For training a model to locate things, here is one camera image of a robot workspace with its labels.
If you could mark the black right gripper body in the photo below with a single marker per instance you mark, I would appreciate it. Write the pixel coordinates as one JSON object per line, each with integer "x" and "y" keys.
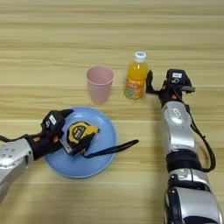
{"x": 172, "y": 94}

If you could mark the pink plastic cup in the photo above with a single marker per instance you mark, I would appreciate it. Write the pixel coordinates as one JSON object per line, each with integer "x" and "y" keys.
{"x": 99, "y": 84}

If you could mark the yellow black tape measure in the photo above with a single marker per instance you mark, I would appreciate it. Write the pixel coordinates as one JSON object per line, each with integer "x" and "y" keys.
{"x": 80, "y": 131}

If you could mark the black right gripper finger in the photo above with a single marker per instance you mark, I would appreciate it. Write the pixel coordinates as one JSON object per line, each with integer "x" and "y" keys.
{"x": 189, "y": 89}
{"x": 150, "y": 83}

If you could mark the blue round plate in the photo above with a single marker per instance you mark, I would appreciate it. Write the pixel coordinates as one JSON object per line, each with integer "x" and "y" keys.
{"x": 99, "y": 163}

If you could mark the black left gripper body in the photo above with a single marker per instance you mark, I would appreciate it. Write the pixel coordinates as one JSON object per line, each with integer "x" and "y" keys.
{"x": 43, "y": 144}

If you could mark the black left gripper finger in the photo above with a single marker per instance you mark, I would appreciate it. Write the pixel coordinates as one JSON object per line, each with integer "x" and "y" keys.
{"x": 78, "y": 145}
{"x": 66, "y": 113}

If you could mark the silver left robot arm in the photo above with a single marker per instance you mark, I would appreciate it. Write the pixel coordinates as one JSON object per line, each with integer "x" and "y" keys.
{"x": 13, "y": 163}

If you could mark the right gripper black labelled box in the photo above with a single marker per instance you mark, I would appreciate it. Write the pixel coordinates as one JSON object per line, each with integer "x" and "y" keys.
{"x": 176, "y": 77}

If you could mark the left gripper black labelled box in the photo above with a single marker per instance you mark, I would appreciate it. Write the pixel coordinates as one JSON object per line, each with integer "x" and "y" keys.
{"x": 52, "y": 122}

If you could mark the orange juice bottle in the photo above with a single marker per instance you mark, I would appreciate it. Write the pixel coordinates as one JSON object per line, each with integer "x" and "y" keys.
{"x": 135, "y": 78}

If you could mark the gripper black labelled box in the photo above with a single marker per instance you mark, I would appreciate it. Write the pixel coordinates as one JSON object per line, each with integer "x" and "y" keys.
{"x": 52, "y": 122}
{"x": 176, "y": 77}

